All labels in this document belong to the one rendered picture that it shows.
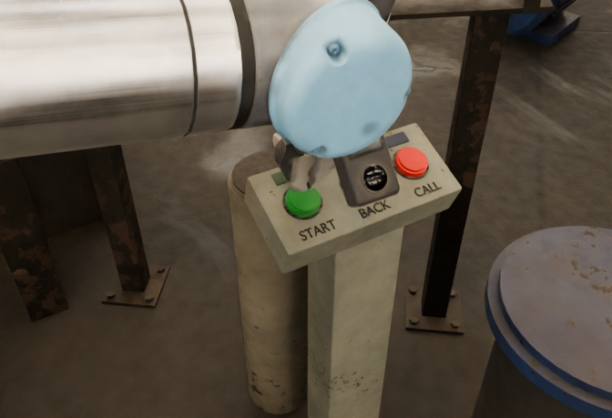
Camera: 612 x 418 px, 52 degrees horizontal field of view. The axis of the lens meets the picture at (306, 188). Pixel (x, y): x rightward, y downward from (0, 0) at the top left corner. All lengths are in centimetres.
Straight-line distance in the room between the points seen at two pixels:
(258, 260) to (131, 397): 48
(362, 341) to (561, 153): 118
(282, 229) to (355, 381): 36
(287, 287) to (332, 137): 67
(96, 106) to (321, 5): 11
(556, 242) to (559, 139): 105
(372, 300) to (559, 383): 24
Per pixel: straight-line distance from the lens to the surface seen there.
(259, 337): 107
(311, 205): 71
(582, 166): 193
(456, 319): 140
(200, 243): 155
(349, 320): 86
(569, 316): 89
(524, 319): 87
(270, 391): 118
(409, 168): 77
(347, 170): 55
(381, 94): 31
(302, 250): 69
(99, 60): 28
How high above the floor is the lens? 107
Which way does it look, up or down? 39 degrees down
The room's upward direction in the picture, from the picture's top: straight up
